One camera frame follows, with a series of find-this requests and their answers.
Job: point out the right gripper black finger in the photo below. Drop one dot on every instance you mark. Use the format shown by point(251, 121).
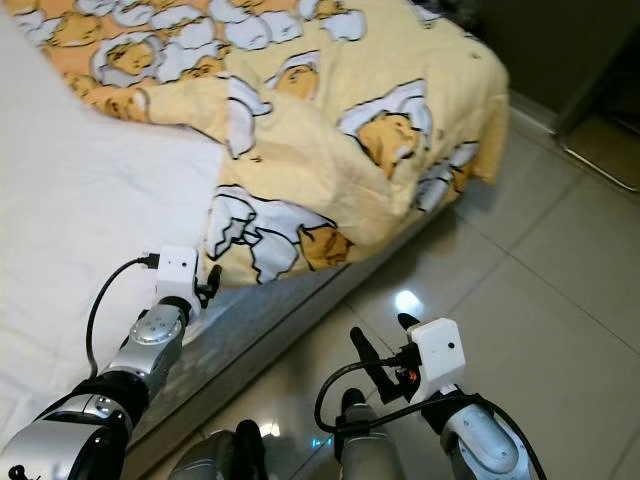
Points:
point(408, 323)
point(368, 352)

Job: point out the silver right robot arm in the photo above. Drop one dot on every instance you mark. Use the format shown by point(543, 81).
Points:
point(485, 445)

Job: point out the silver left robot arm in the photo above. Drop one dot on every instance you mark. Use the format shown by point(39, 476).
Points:
point(160, 335)

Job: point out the grey robot right leg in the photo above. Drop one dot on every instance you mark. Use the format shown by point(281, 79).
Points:
point(380, 460)

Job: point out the grey robot leg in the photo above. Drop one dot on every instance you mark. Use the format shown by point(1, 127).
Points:
point(380, 460)
point(210, 455)

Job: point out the white bed sheet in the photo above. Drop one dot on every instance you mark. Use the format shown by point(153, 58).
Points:
point(80, 250)

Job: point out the grey robot left leg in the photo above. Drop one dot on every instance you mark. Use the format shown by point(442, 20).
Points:
point(210, 455)

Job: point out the yellow cartoon print blanket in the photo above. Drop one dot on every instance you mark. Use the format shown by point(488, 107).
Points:
point(320, 150)

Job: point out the dark wooden wardrobe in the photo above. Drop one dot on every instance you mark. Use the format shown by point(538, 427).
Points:
point(560, 50)

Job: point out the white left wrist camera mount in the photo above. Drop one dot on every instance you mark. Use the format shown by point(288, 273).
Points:
point(177, 270)

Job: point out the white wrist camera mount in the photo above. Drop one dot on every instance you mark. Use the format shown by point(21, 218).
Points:
point(438, 350)
point(177, 270)

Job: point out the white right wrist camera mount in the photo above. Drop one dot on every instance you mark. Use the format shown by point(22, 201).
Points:
point(438, 350)

